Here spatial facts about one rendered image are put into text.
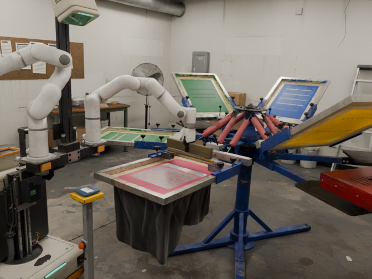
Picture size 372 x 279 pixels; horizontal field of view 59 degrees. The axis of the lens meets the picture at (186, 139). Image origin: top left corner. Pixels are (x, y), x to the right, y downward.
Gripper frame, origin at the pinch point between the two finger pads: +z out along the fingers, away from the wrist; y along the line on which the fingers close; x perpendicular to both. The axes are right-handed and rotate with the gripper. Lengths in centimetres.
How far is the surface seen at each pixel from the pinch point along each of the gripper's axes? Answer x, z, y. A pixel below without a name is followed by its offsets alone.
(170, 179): 6.6, 14.1, 25.5
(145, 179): -4.4, 14.2, 36.6
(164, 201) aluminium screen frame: 29, 12, 57
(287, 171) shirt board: 51, 17, -56
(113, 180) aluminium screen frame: -10, 11, 57
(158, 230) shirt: 18, 37, 48
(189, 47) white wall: -326, -92, -415
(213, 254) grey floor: -5, 109, -53
